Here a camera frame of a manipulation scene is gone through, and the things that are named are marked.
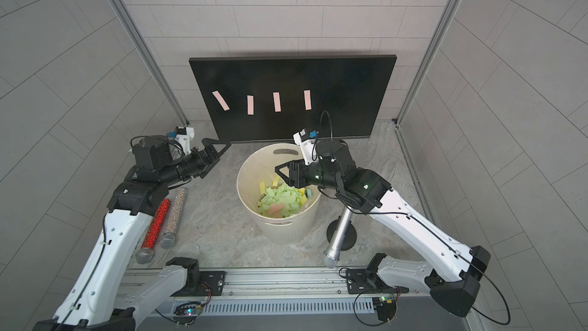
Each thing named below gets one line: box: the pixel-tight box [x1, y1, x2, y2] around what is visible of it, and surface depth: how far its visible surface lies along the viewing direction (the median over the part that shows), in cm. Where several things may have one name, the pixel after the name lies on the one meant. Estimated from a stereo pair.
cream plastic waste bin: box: [236, 143, 322, 245], surface depth 75 cm
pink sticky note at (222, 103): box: [211, 90, 231, 112], surface depth 73 cm
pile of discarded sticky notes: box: [257, 176, 308, 219], surface depth 82 cm
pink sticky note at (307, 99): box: [303, 88, 313, 112], surface depth 75 cm
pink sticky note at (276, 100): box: [272, 91, 282, 113], surface depth 75 cm
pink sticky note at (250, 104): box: [246, 95, 255, 116], surface depth 75 cm
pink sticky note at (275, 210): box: [266, 203, 285, 219], surface depth 81 cm
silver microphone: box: [323, 205, 353, 269], surface depth 67 cm
